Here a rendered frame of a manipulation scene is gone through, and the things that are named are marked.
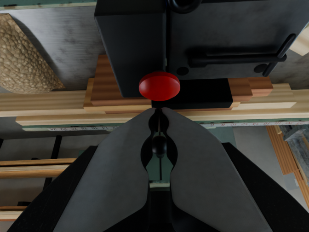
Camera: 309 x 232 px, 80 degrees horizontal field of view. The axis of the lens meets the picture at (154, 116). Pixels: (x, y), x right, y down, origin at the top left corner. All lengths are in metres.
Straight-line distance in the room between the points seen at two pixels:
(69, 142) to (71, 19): 2.95
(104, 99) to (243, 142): 2.69
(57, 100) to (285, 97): 0.39
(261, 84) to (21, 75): 0.34
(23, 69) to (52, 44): 0.05
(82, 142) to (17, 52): 2.80
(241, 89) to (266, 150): 2.69
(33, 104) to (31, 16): 0.17
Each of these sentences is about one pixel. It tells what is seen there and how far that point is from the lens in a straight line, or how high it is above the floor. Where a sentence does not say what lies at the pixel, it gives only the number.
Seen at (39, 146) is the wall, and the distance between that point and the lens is 3.42.
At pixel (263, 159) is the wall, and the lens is 2.87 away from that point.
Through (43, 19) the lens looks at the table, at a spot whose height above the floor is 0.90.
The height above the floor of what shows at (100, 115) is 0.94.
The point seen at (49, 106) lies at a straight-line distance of 0.37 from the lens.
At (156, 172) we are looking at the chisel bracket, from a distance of 0.24.
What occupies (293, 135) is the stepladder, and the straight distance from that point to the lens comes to 1.19.
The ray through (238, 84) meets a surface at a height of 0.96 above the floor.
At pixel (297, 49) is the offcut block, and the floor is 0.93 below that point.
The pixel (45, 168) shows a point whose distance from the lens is 2.61.
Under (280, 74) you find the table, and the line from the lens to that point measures 0.37.
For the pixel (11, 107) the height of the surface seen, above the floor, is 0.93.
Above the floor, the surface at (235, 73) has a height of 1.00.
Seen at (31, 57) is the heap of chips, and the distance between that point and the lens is 0.31.
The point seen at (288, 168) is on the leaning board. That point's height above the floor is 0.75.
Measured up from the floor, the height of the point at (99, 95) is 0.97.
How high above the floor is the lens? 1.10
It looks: 28 degrees down
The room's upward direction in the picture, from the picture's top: 179 degrees clockwise
